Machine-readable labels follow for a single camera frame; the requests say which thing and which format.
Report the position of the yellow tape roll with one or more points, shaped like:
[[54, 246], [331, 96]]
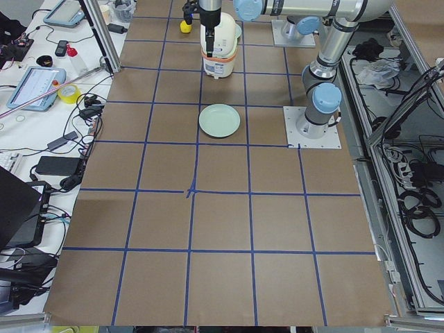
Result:
[[69, 94]]

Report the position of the robot arm far from toy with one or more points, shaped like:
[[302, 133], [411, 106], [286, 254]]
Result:
[[324, 97]]

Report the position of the blue teach pendant near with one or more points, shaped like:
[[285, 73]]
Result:
[[35, 82]]

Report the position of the yellow toy potato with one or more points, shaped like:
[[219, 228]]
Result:
[[185, 27]]

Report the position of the black round tape roll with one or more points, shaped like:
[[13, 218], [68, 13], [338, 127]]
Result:
[[45, 61]]

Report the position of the robot arm near yellow toy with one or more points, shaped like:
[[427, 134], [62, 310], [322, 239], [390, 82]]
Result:
[[249, 11]]

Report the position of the green plate far from toy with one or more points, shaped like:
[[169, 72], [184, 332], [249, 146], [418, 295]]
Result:
[[219, 120]]

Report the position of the crumpled white cloth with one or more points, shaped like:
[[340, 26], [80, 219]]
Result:
[[380, 73]]

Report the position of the aluminium frame post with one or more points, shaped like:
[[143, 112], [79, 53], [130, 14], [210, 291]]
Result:
[[95, 19]]

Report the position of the red capped squeeze bottle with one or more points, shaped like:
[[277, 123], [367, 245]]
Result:
[[76, 60]]

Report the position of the white base plate toy side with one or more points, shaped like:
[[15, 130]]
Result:
[[285, 34]]

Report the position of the blue teach pendant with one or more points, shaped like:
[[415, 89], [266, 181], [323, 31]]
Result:
[[35, 82], [67, 13]]

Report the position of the black power brick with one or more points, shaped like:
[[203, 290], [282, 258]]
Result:
[[57, 166]]

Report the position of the green plate near yellow toy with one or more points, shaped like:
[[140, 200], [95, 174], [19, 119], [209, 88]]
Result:
[[238, 31]]

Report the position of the black phone device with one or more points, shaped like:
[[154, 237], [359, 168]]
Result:
[[61, 48]]

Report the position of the blue teach pendant far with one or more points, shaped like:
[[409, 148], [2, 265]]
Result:
[[67, 13]]

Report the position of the black laptop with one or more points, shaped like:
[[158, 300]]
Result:
[[23, 206]]

